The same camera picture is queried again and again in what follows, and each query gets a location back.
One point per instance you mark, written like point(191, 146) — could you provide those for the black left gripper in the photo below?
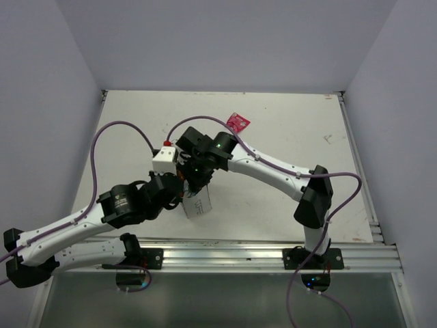
point(176, 199)

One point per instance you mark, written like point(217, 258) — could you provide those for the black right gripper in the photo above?
point(195, 182)

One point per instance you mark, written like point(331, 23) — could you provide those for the white paper coffee bag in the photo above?
point(198, 205)

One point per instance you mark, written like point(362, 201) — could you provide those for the red snack packet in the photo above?
point(182, 177)

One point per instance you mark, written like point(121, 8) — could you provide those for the silver mints sachet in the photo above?
point(189, 192)

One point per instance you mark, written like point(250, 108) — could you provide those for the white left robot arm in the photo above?
point(60, 246)

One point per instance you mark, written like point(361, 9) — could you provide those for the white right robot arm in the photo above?
point(312, 193)

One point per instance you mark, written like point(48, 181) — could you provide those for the pink small snack packet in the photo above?
point(237, 123)

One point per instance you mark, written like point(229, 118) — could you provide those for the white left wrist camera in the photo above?
point(165, 160)

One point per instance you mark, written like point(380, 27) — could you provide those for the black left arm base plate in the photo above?
point(148, 258)

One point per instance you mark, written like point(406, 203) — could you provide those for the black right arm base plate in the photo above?
point(314, 261)

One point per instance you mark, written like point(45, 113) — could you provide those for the aluminium rail frame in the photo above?
point(211, 256)

